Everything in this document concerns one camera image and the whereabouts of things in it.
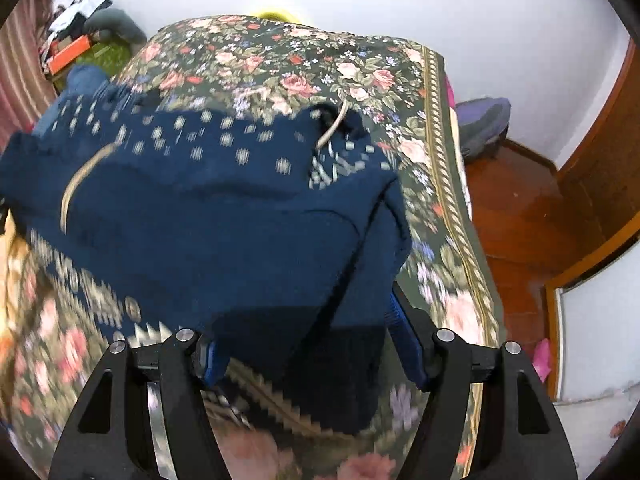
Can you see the navy patterned hooded jacket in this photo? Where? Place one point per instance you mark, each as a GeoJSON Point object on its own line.
{"type": "Point", "coordinates": [278, 239]}

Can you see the floral bedspread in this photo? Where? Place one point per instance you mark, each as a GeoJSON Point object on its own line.
{"type": "Point", "coordinates": [258, 69]}

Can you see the grey purple backpack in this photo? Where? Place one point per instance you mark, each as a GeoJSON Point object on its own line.
{"type": "Point", "coordinates": [483, 125]}

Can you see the brown wooden door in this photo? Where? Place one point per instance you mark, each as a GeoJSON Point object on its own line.
{"type": "Point", "coordinates": [600, 179]}

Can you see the blue denim garment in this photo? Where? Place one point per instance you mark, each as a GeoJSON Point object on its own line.
{"type": "Point", "coordinates": [82, 80]}

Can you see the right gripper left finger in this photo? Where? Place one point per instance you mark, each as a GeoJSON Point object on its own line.
{"type": "Point", "coordinates": [109, 435]}

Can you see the orange box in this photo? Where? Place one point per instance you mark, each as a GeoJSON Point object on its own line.
{"type": "Point", "coordinates": [68, 54]}

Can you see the yellow headboard edge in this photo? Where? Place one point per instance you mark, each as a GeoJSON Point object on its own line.
{"type": "Point", "coordinates": [277, 15]}

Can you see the striped red curtain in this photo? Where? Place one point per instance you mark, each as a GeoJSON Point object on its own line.
{"type": "Point", "coordinates": [25, 91]}

